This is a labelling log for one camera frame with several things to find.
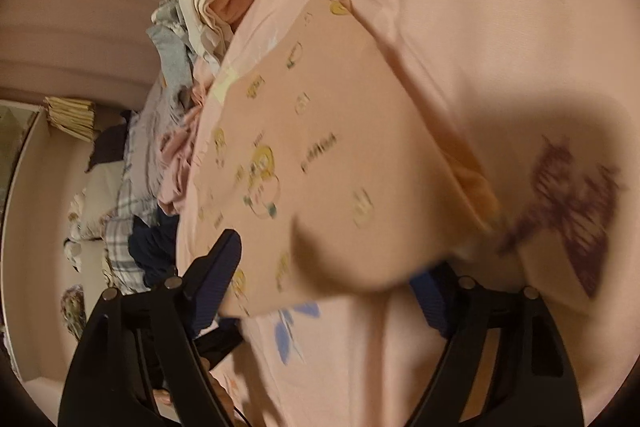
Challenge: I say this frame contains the pink curtain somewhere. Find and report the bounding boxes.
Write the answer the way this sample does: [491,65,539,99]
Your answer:
[0,0,201,102]

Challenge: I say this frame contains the pink animal print blanket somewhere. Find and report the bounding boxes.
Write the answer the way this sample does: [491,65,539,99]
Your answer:
[215,0,640,427]

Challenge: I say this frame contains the pink crumpled garment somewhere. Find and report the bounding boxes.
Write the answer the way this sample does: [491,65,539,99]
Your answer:
[157,57,221,215]

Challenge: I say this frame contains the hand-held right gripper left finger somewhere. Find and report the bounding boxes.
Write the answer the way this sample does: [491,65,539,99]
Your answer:
[57,228,243,427]

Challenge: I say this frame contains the plaid pillow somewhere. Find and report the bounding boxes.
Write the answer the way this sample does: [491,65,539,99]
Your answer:
[102,187,166,295]

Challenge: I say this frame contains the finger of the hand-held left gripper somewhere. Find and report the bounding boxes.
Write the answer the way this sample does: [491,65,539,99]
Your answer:
[192,324,247,370]

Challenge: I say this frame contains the orange cartoon print shirt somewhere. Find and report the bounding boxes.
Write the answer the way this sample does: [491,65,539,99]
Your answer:
[177,0,503,320]

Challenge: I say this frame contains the dark navy garment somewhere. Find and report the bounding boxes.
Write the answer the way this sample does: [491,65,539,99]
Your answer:
[127,217,186,290]

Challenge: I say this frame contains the beige headboard cushion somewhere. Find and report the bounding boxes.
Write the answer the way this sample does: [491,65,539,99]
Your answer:
[87,167,131,228]

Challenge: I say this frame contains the grey bed sheet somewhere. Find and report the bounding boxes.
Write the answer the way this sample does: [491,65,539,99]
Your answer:
[125,74,198,198]

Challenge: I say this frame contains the yellow pleated cloth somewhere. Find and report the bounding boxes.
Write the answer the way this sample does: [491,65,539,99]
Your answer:
[42,96,97,142]

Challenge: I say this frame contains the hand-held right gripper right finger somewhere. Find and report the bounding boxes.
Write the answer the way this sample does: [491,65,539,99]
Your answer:
[405,264,586,427]

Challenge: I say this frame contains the cartoon face print cloth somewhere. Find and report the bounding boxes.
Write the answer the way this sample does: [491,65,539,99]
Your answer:
[60,284,88,343]

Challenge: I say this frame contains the dark brown cloth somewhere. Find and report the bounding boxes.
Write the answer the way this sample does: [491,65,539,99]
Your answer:
[85,109,141,172]

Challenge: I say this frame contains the cream wall shelf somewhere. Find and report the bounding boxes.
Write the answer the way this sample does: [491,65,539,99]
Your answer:
[0,101,51,258]

